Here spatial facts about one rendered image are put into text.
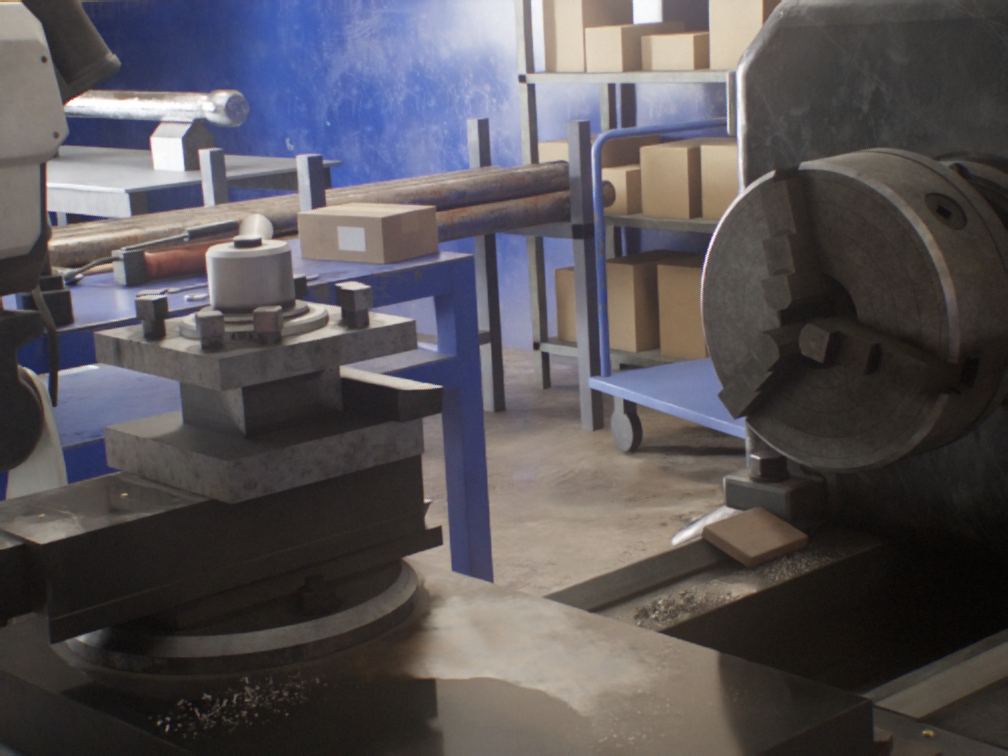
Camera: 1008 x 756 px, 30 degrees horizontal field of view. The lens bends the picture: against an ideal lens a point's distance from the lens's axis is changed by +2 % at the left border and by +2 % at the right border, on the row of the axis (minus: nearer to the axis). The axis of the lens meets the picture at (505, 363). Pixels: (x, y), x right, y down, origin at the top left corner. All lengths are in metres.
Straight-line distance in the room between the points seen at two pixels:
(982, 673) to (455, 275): 2.20
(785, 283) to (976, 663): 0.32
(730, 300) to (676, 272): 4.30
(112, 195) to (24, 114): 3.54
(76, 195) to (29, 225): 3.69
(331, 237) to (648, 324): 2.59
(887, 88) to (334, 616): 0.71
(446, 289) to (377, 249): 0.15
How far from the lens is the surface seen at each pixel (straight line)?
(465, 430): 3.58
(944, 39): 1.65
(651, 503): 4.89
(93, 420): 3.24
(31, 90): 2.03
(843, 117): 1.71
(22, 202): 2.02
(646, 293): 6.00
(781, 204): 1.47
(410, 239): 3.54
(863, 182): 1.45
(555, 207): 5.56
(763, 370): 1.48
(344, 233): 3.55
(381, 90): 7.43
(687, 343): 5.86
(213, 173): 5.24
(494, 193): 5.45
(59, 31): 2.18
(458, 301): 3.53
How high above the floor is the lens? 1.37
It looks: 12 degrees down
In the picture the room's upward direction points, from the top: 3 degrees counter-clockwise
